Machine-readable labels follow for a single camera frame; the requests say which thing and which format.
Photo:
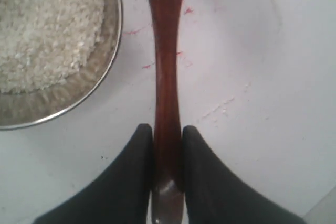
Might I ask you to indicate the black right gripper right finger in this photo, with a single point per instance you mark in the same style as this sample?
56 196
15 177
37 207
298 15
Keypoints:
214 194

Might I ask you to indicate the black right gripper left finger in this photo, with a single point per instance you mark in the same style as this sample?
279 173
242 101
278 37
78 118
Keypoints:
120 194

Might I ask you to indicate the brown wooden spoon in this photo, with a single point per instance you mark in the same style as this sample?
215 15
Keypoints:
167 190

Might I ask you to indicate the stainless steel rice bowl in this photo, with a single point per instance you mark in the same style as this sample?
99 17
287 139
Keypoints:
29 109

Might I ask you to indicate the uncooked white rice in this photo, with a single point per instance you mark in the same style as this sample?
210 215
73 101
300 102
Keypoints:
43 42

